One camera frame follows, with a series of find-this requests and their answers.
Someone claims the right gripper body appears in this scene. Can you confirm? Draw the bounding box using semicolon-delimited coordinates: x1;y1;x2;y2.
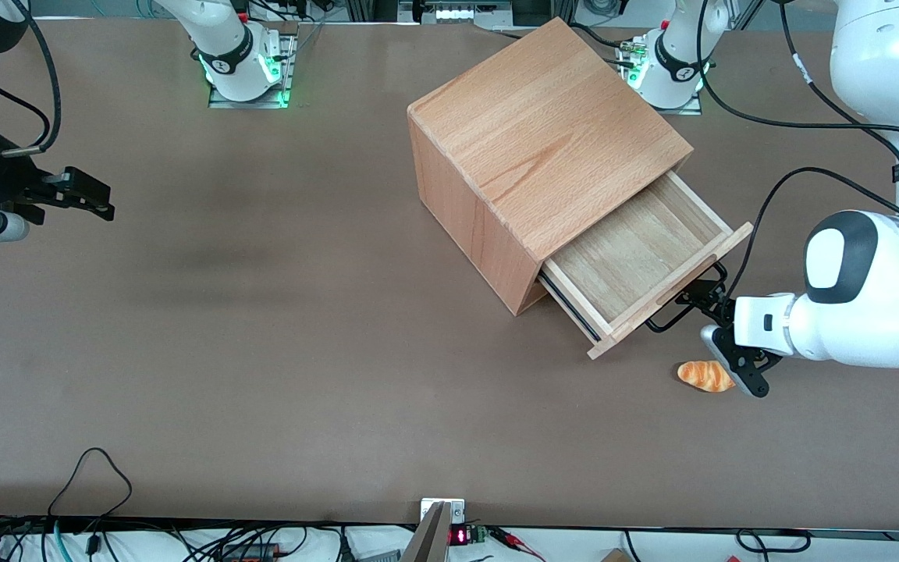
0;129;68;213

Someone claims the wooden drawer with black handle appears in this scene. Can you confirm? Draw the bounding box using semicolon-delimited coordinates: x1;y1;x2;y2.
538;170;755;361

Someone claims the wooden drawer cabinet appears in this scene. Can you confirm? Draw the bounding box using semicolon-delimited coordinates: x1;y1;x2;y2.
407;17;695;317

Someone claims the orange croissant bread toy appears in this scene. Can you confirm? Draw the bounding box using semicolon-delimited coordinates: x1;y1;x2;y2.
677;360;737;393

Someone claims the lit white device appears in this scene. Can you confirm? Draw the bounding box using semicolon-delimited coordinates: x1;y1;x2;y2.
421;0;514;25

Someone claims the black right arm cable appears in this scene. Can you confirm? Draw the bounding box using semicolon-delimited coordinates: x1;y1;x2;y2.
0;0;62;154

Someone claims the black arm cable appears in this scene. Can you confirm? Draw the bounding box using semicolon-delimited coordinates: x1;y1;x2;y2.
696;0;899;302
0;0;62;154

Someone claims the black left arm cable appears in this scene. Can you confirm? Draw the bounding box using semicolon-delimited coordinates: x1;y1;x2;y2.
696;0;899;302

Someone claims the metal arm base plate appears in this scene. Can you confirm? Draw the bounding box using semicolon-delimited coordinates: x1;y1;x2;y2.
208;22;299;109
617;39;705;116

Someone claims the black cable loop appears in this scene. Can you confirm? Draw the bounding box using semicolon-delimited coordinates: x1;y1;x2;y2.
736;528;812;556

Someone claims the black looped thin cable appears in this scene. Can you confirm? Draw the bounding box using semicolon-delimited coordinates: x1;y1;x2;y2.
47;446;133;521

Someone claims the small metal bracket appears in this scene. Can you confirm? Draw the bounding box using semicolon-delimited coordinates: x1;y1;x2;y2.
421;498;467;525

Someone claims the grey camera stand bar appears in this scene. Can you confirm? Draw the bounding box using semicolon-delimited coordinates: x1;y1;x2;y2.
400;502;453;562

